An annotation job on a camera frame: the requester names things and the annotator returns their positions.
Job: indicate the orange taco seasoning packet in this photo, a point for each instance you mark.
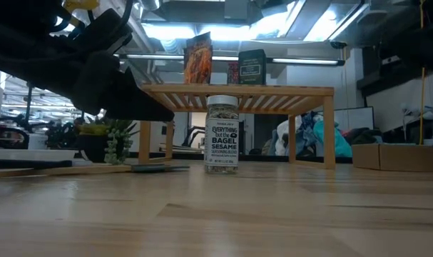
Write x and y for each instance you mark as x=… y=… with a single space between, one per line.
x=198 y=60

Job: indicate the slatted wooden shelf rack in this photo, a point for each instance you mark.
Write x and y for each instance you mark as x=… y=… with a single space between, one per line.
x=237 y=90

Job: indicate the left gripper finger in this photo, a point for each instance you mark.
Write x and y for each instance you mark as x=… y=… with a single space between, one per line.
x=116 y=96

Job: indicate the brown cardboard box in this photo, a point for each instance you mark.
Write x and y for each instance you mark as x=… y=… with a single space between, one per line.
x=394 y=157

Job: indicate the red-lidded smoked paprika tin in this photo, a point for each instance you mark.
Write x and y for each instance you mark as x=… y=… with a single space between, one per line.
x=233 y=73

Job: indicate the green black pepper tin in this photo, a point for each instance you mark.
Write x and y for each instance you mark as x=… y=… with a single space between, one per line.
x=252 y=68

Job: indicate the white-lidded bagel seasoning jar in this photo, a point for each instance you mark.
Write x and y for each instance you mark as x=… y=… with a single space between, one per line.
x=221 y=142

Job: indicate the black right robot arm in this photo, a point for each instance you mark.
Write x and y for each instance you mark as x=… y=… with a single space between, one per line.
x=416 y=46

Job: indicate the pile of blue clothes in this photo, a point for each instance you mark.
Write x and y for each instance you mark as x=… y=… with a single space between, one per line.
x=326 y=137

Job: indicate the long ceiling light strip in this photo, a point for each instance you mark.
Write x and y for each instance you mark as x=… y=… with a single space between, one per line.
x=301 y=61

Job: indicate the black metal stand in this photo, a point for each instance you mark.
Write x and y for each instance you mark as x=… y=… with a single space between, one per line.
x=29 y=103

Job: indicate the potted green succulent plant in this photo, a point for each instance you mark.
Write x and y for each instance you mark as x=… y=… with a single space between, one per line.
x=105 y=142

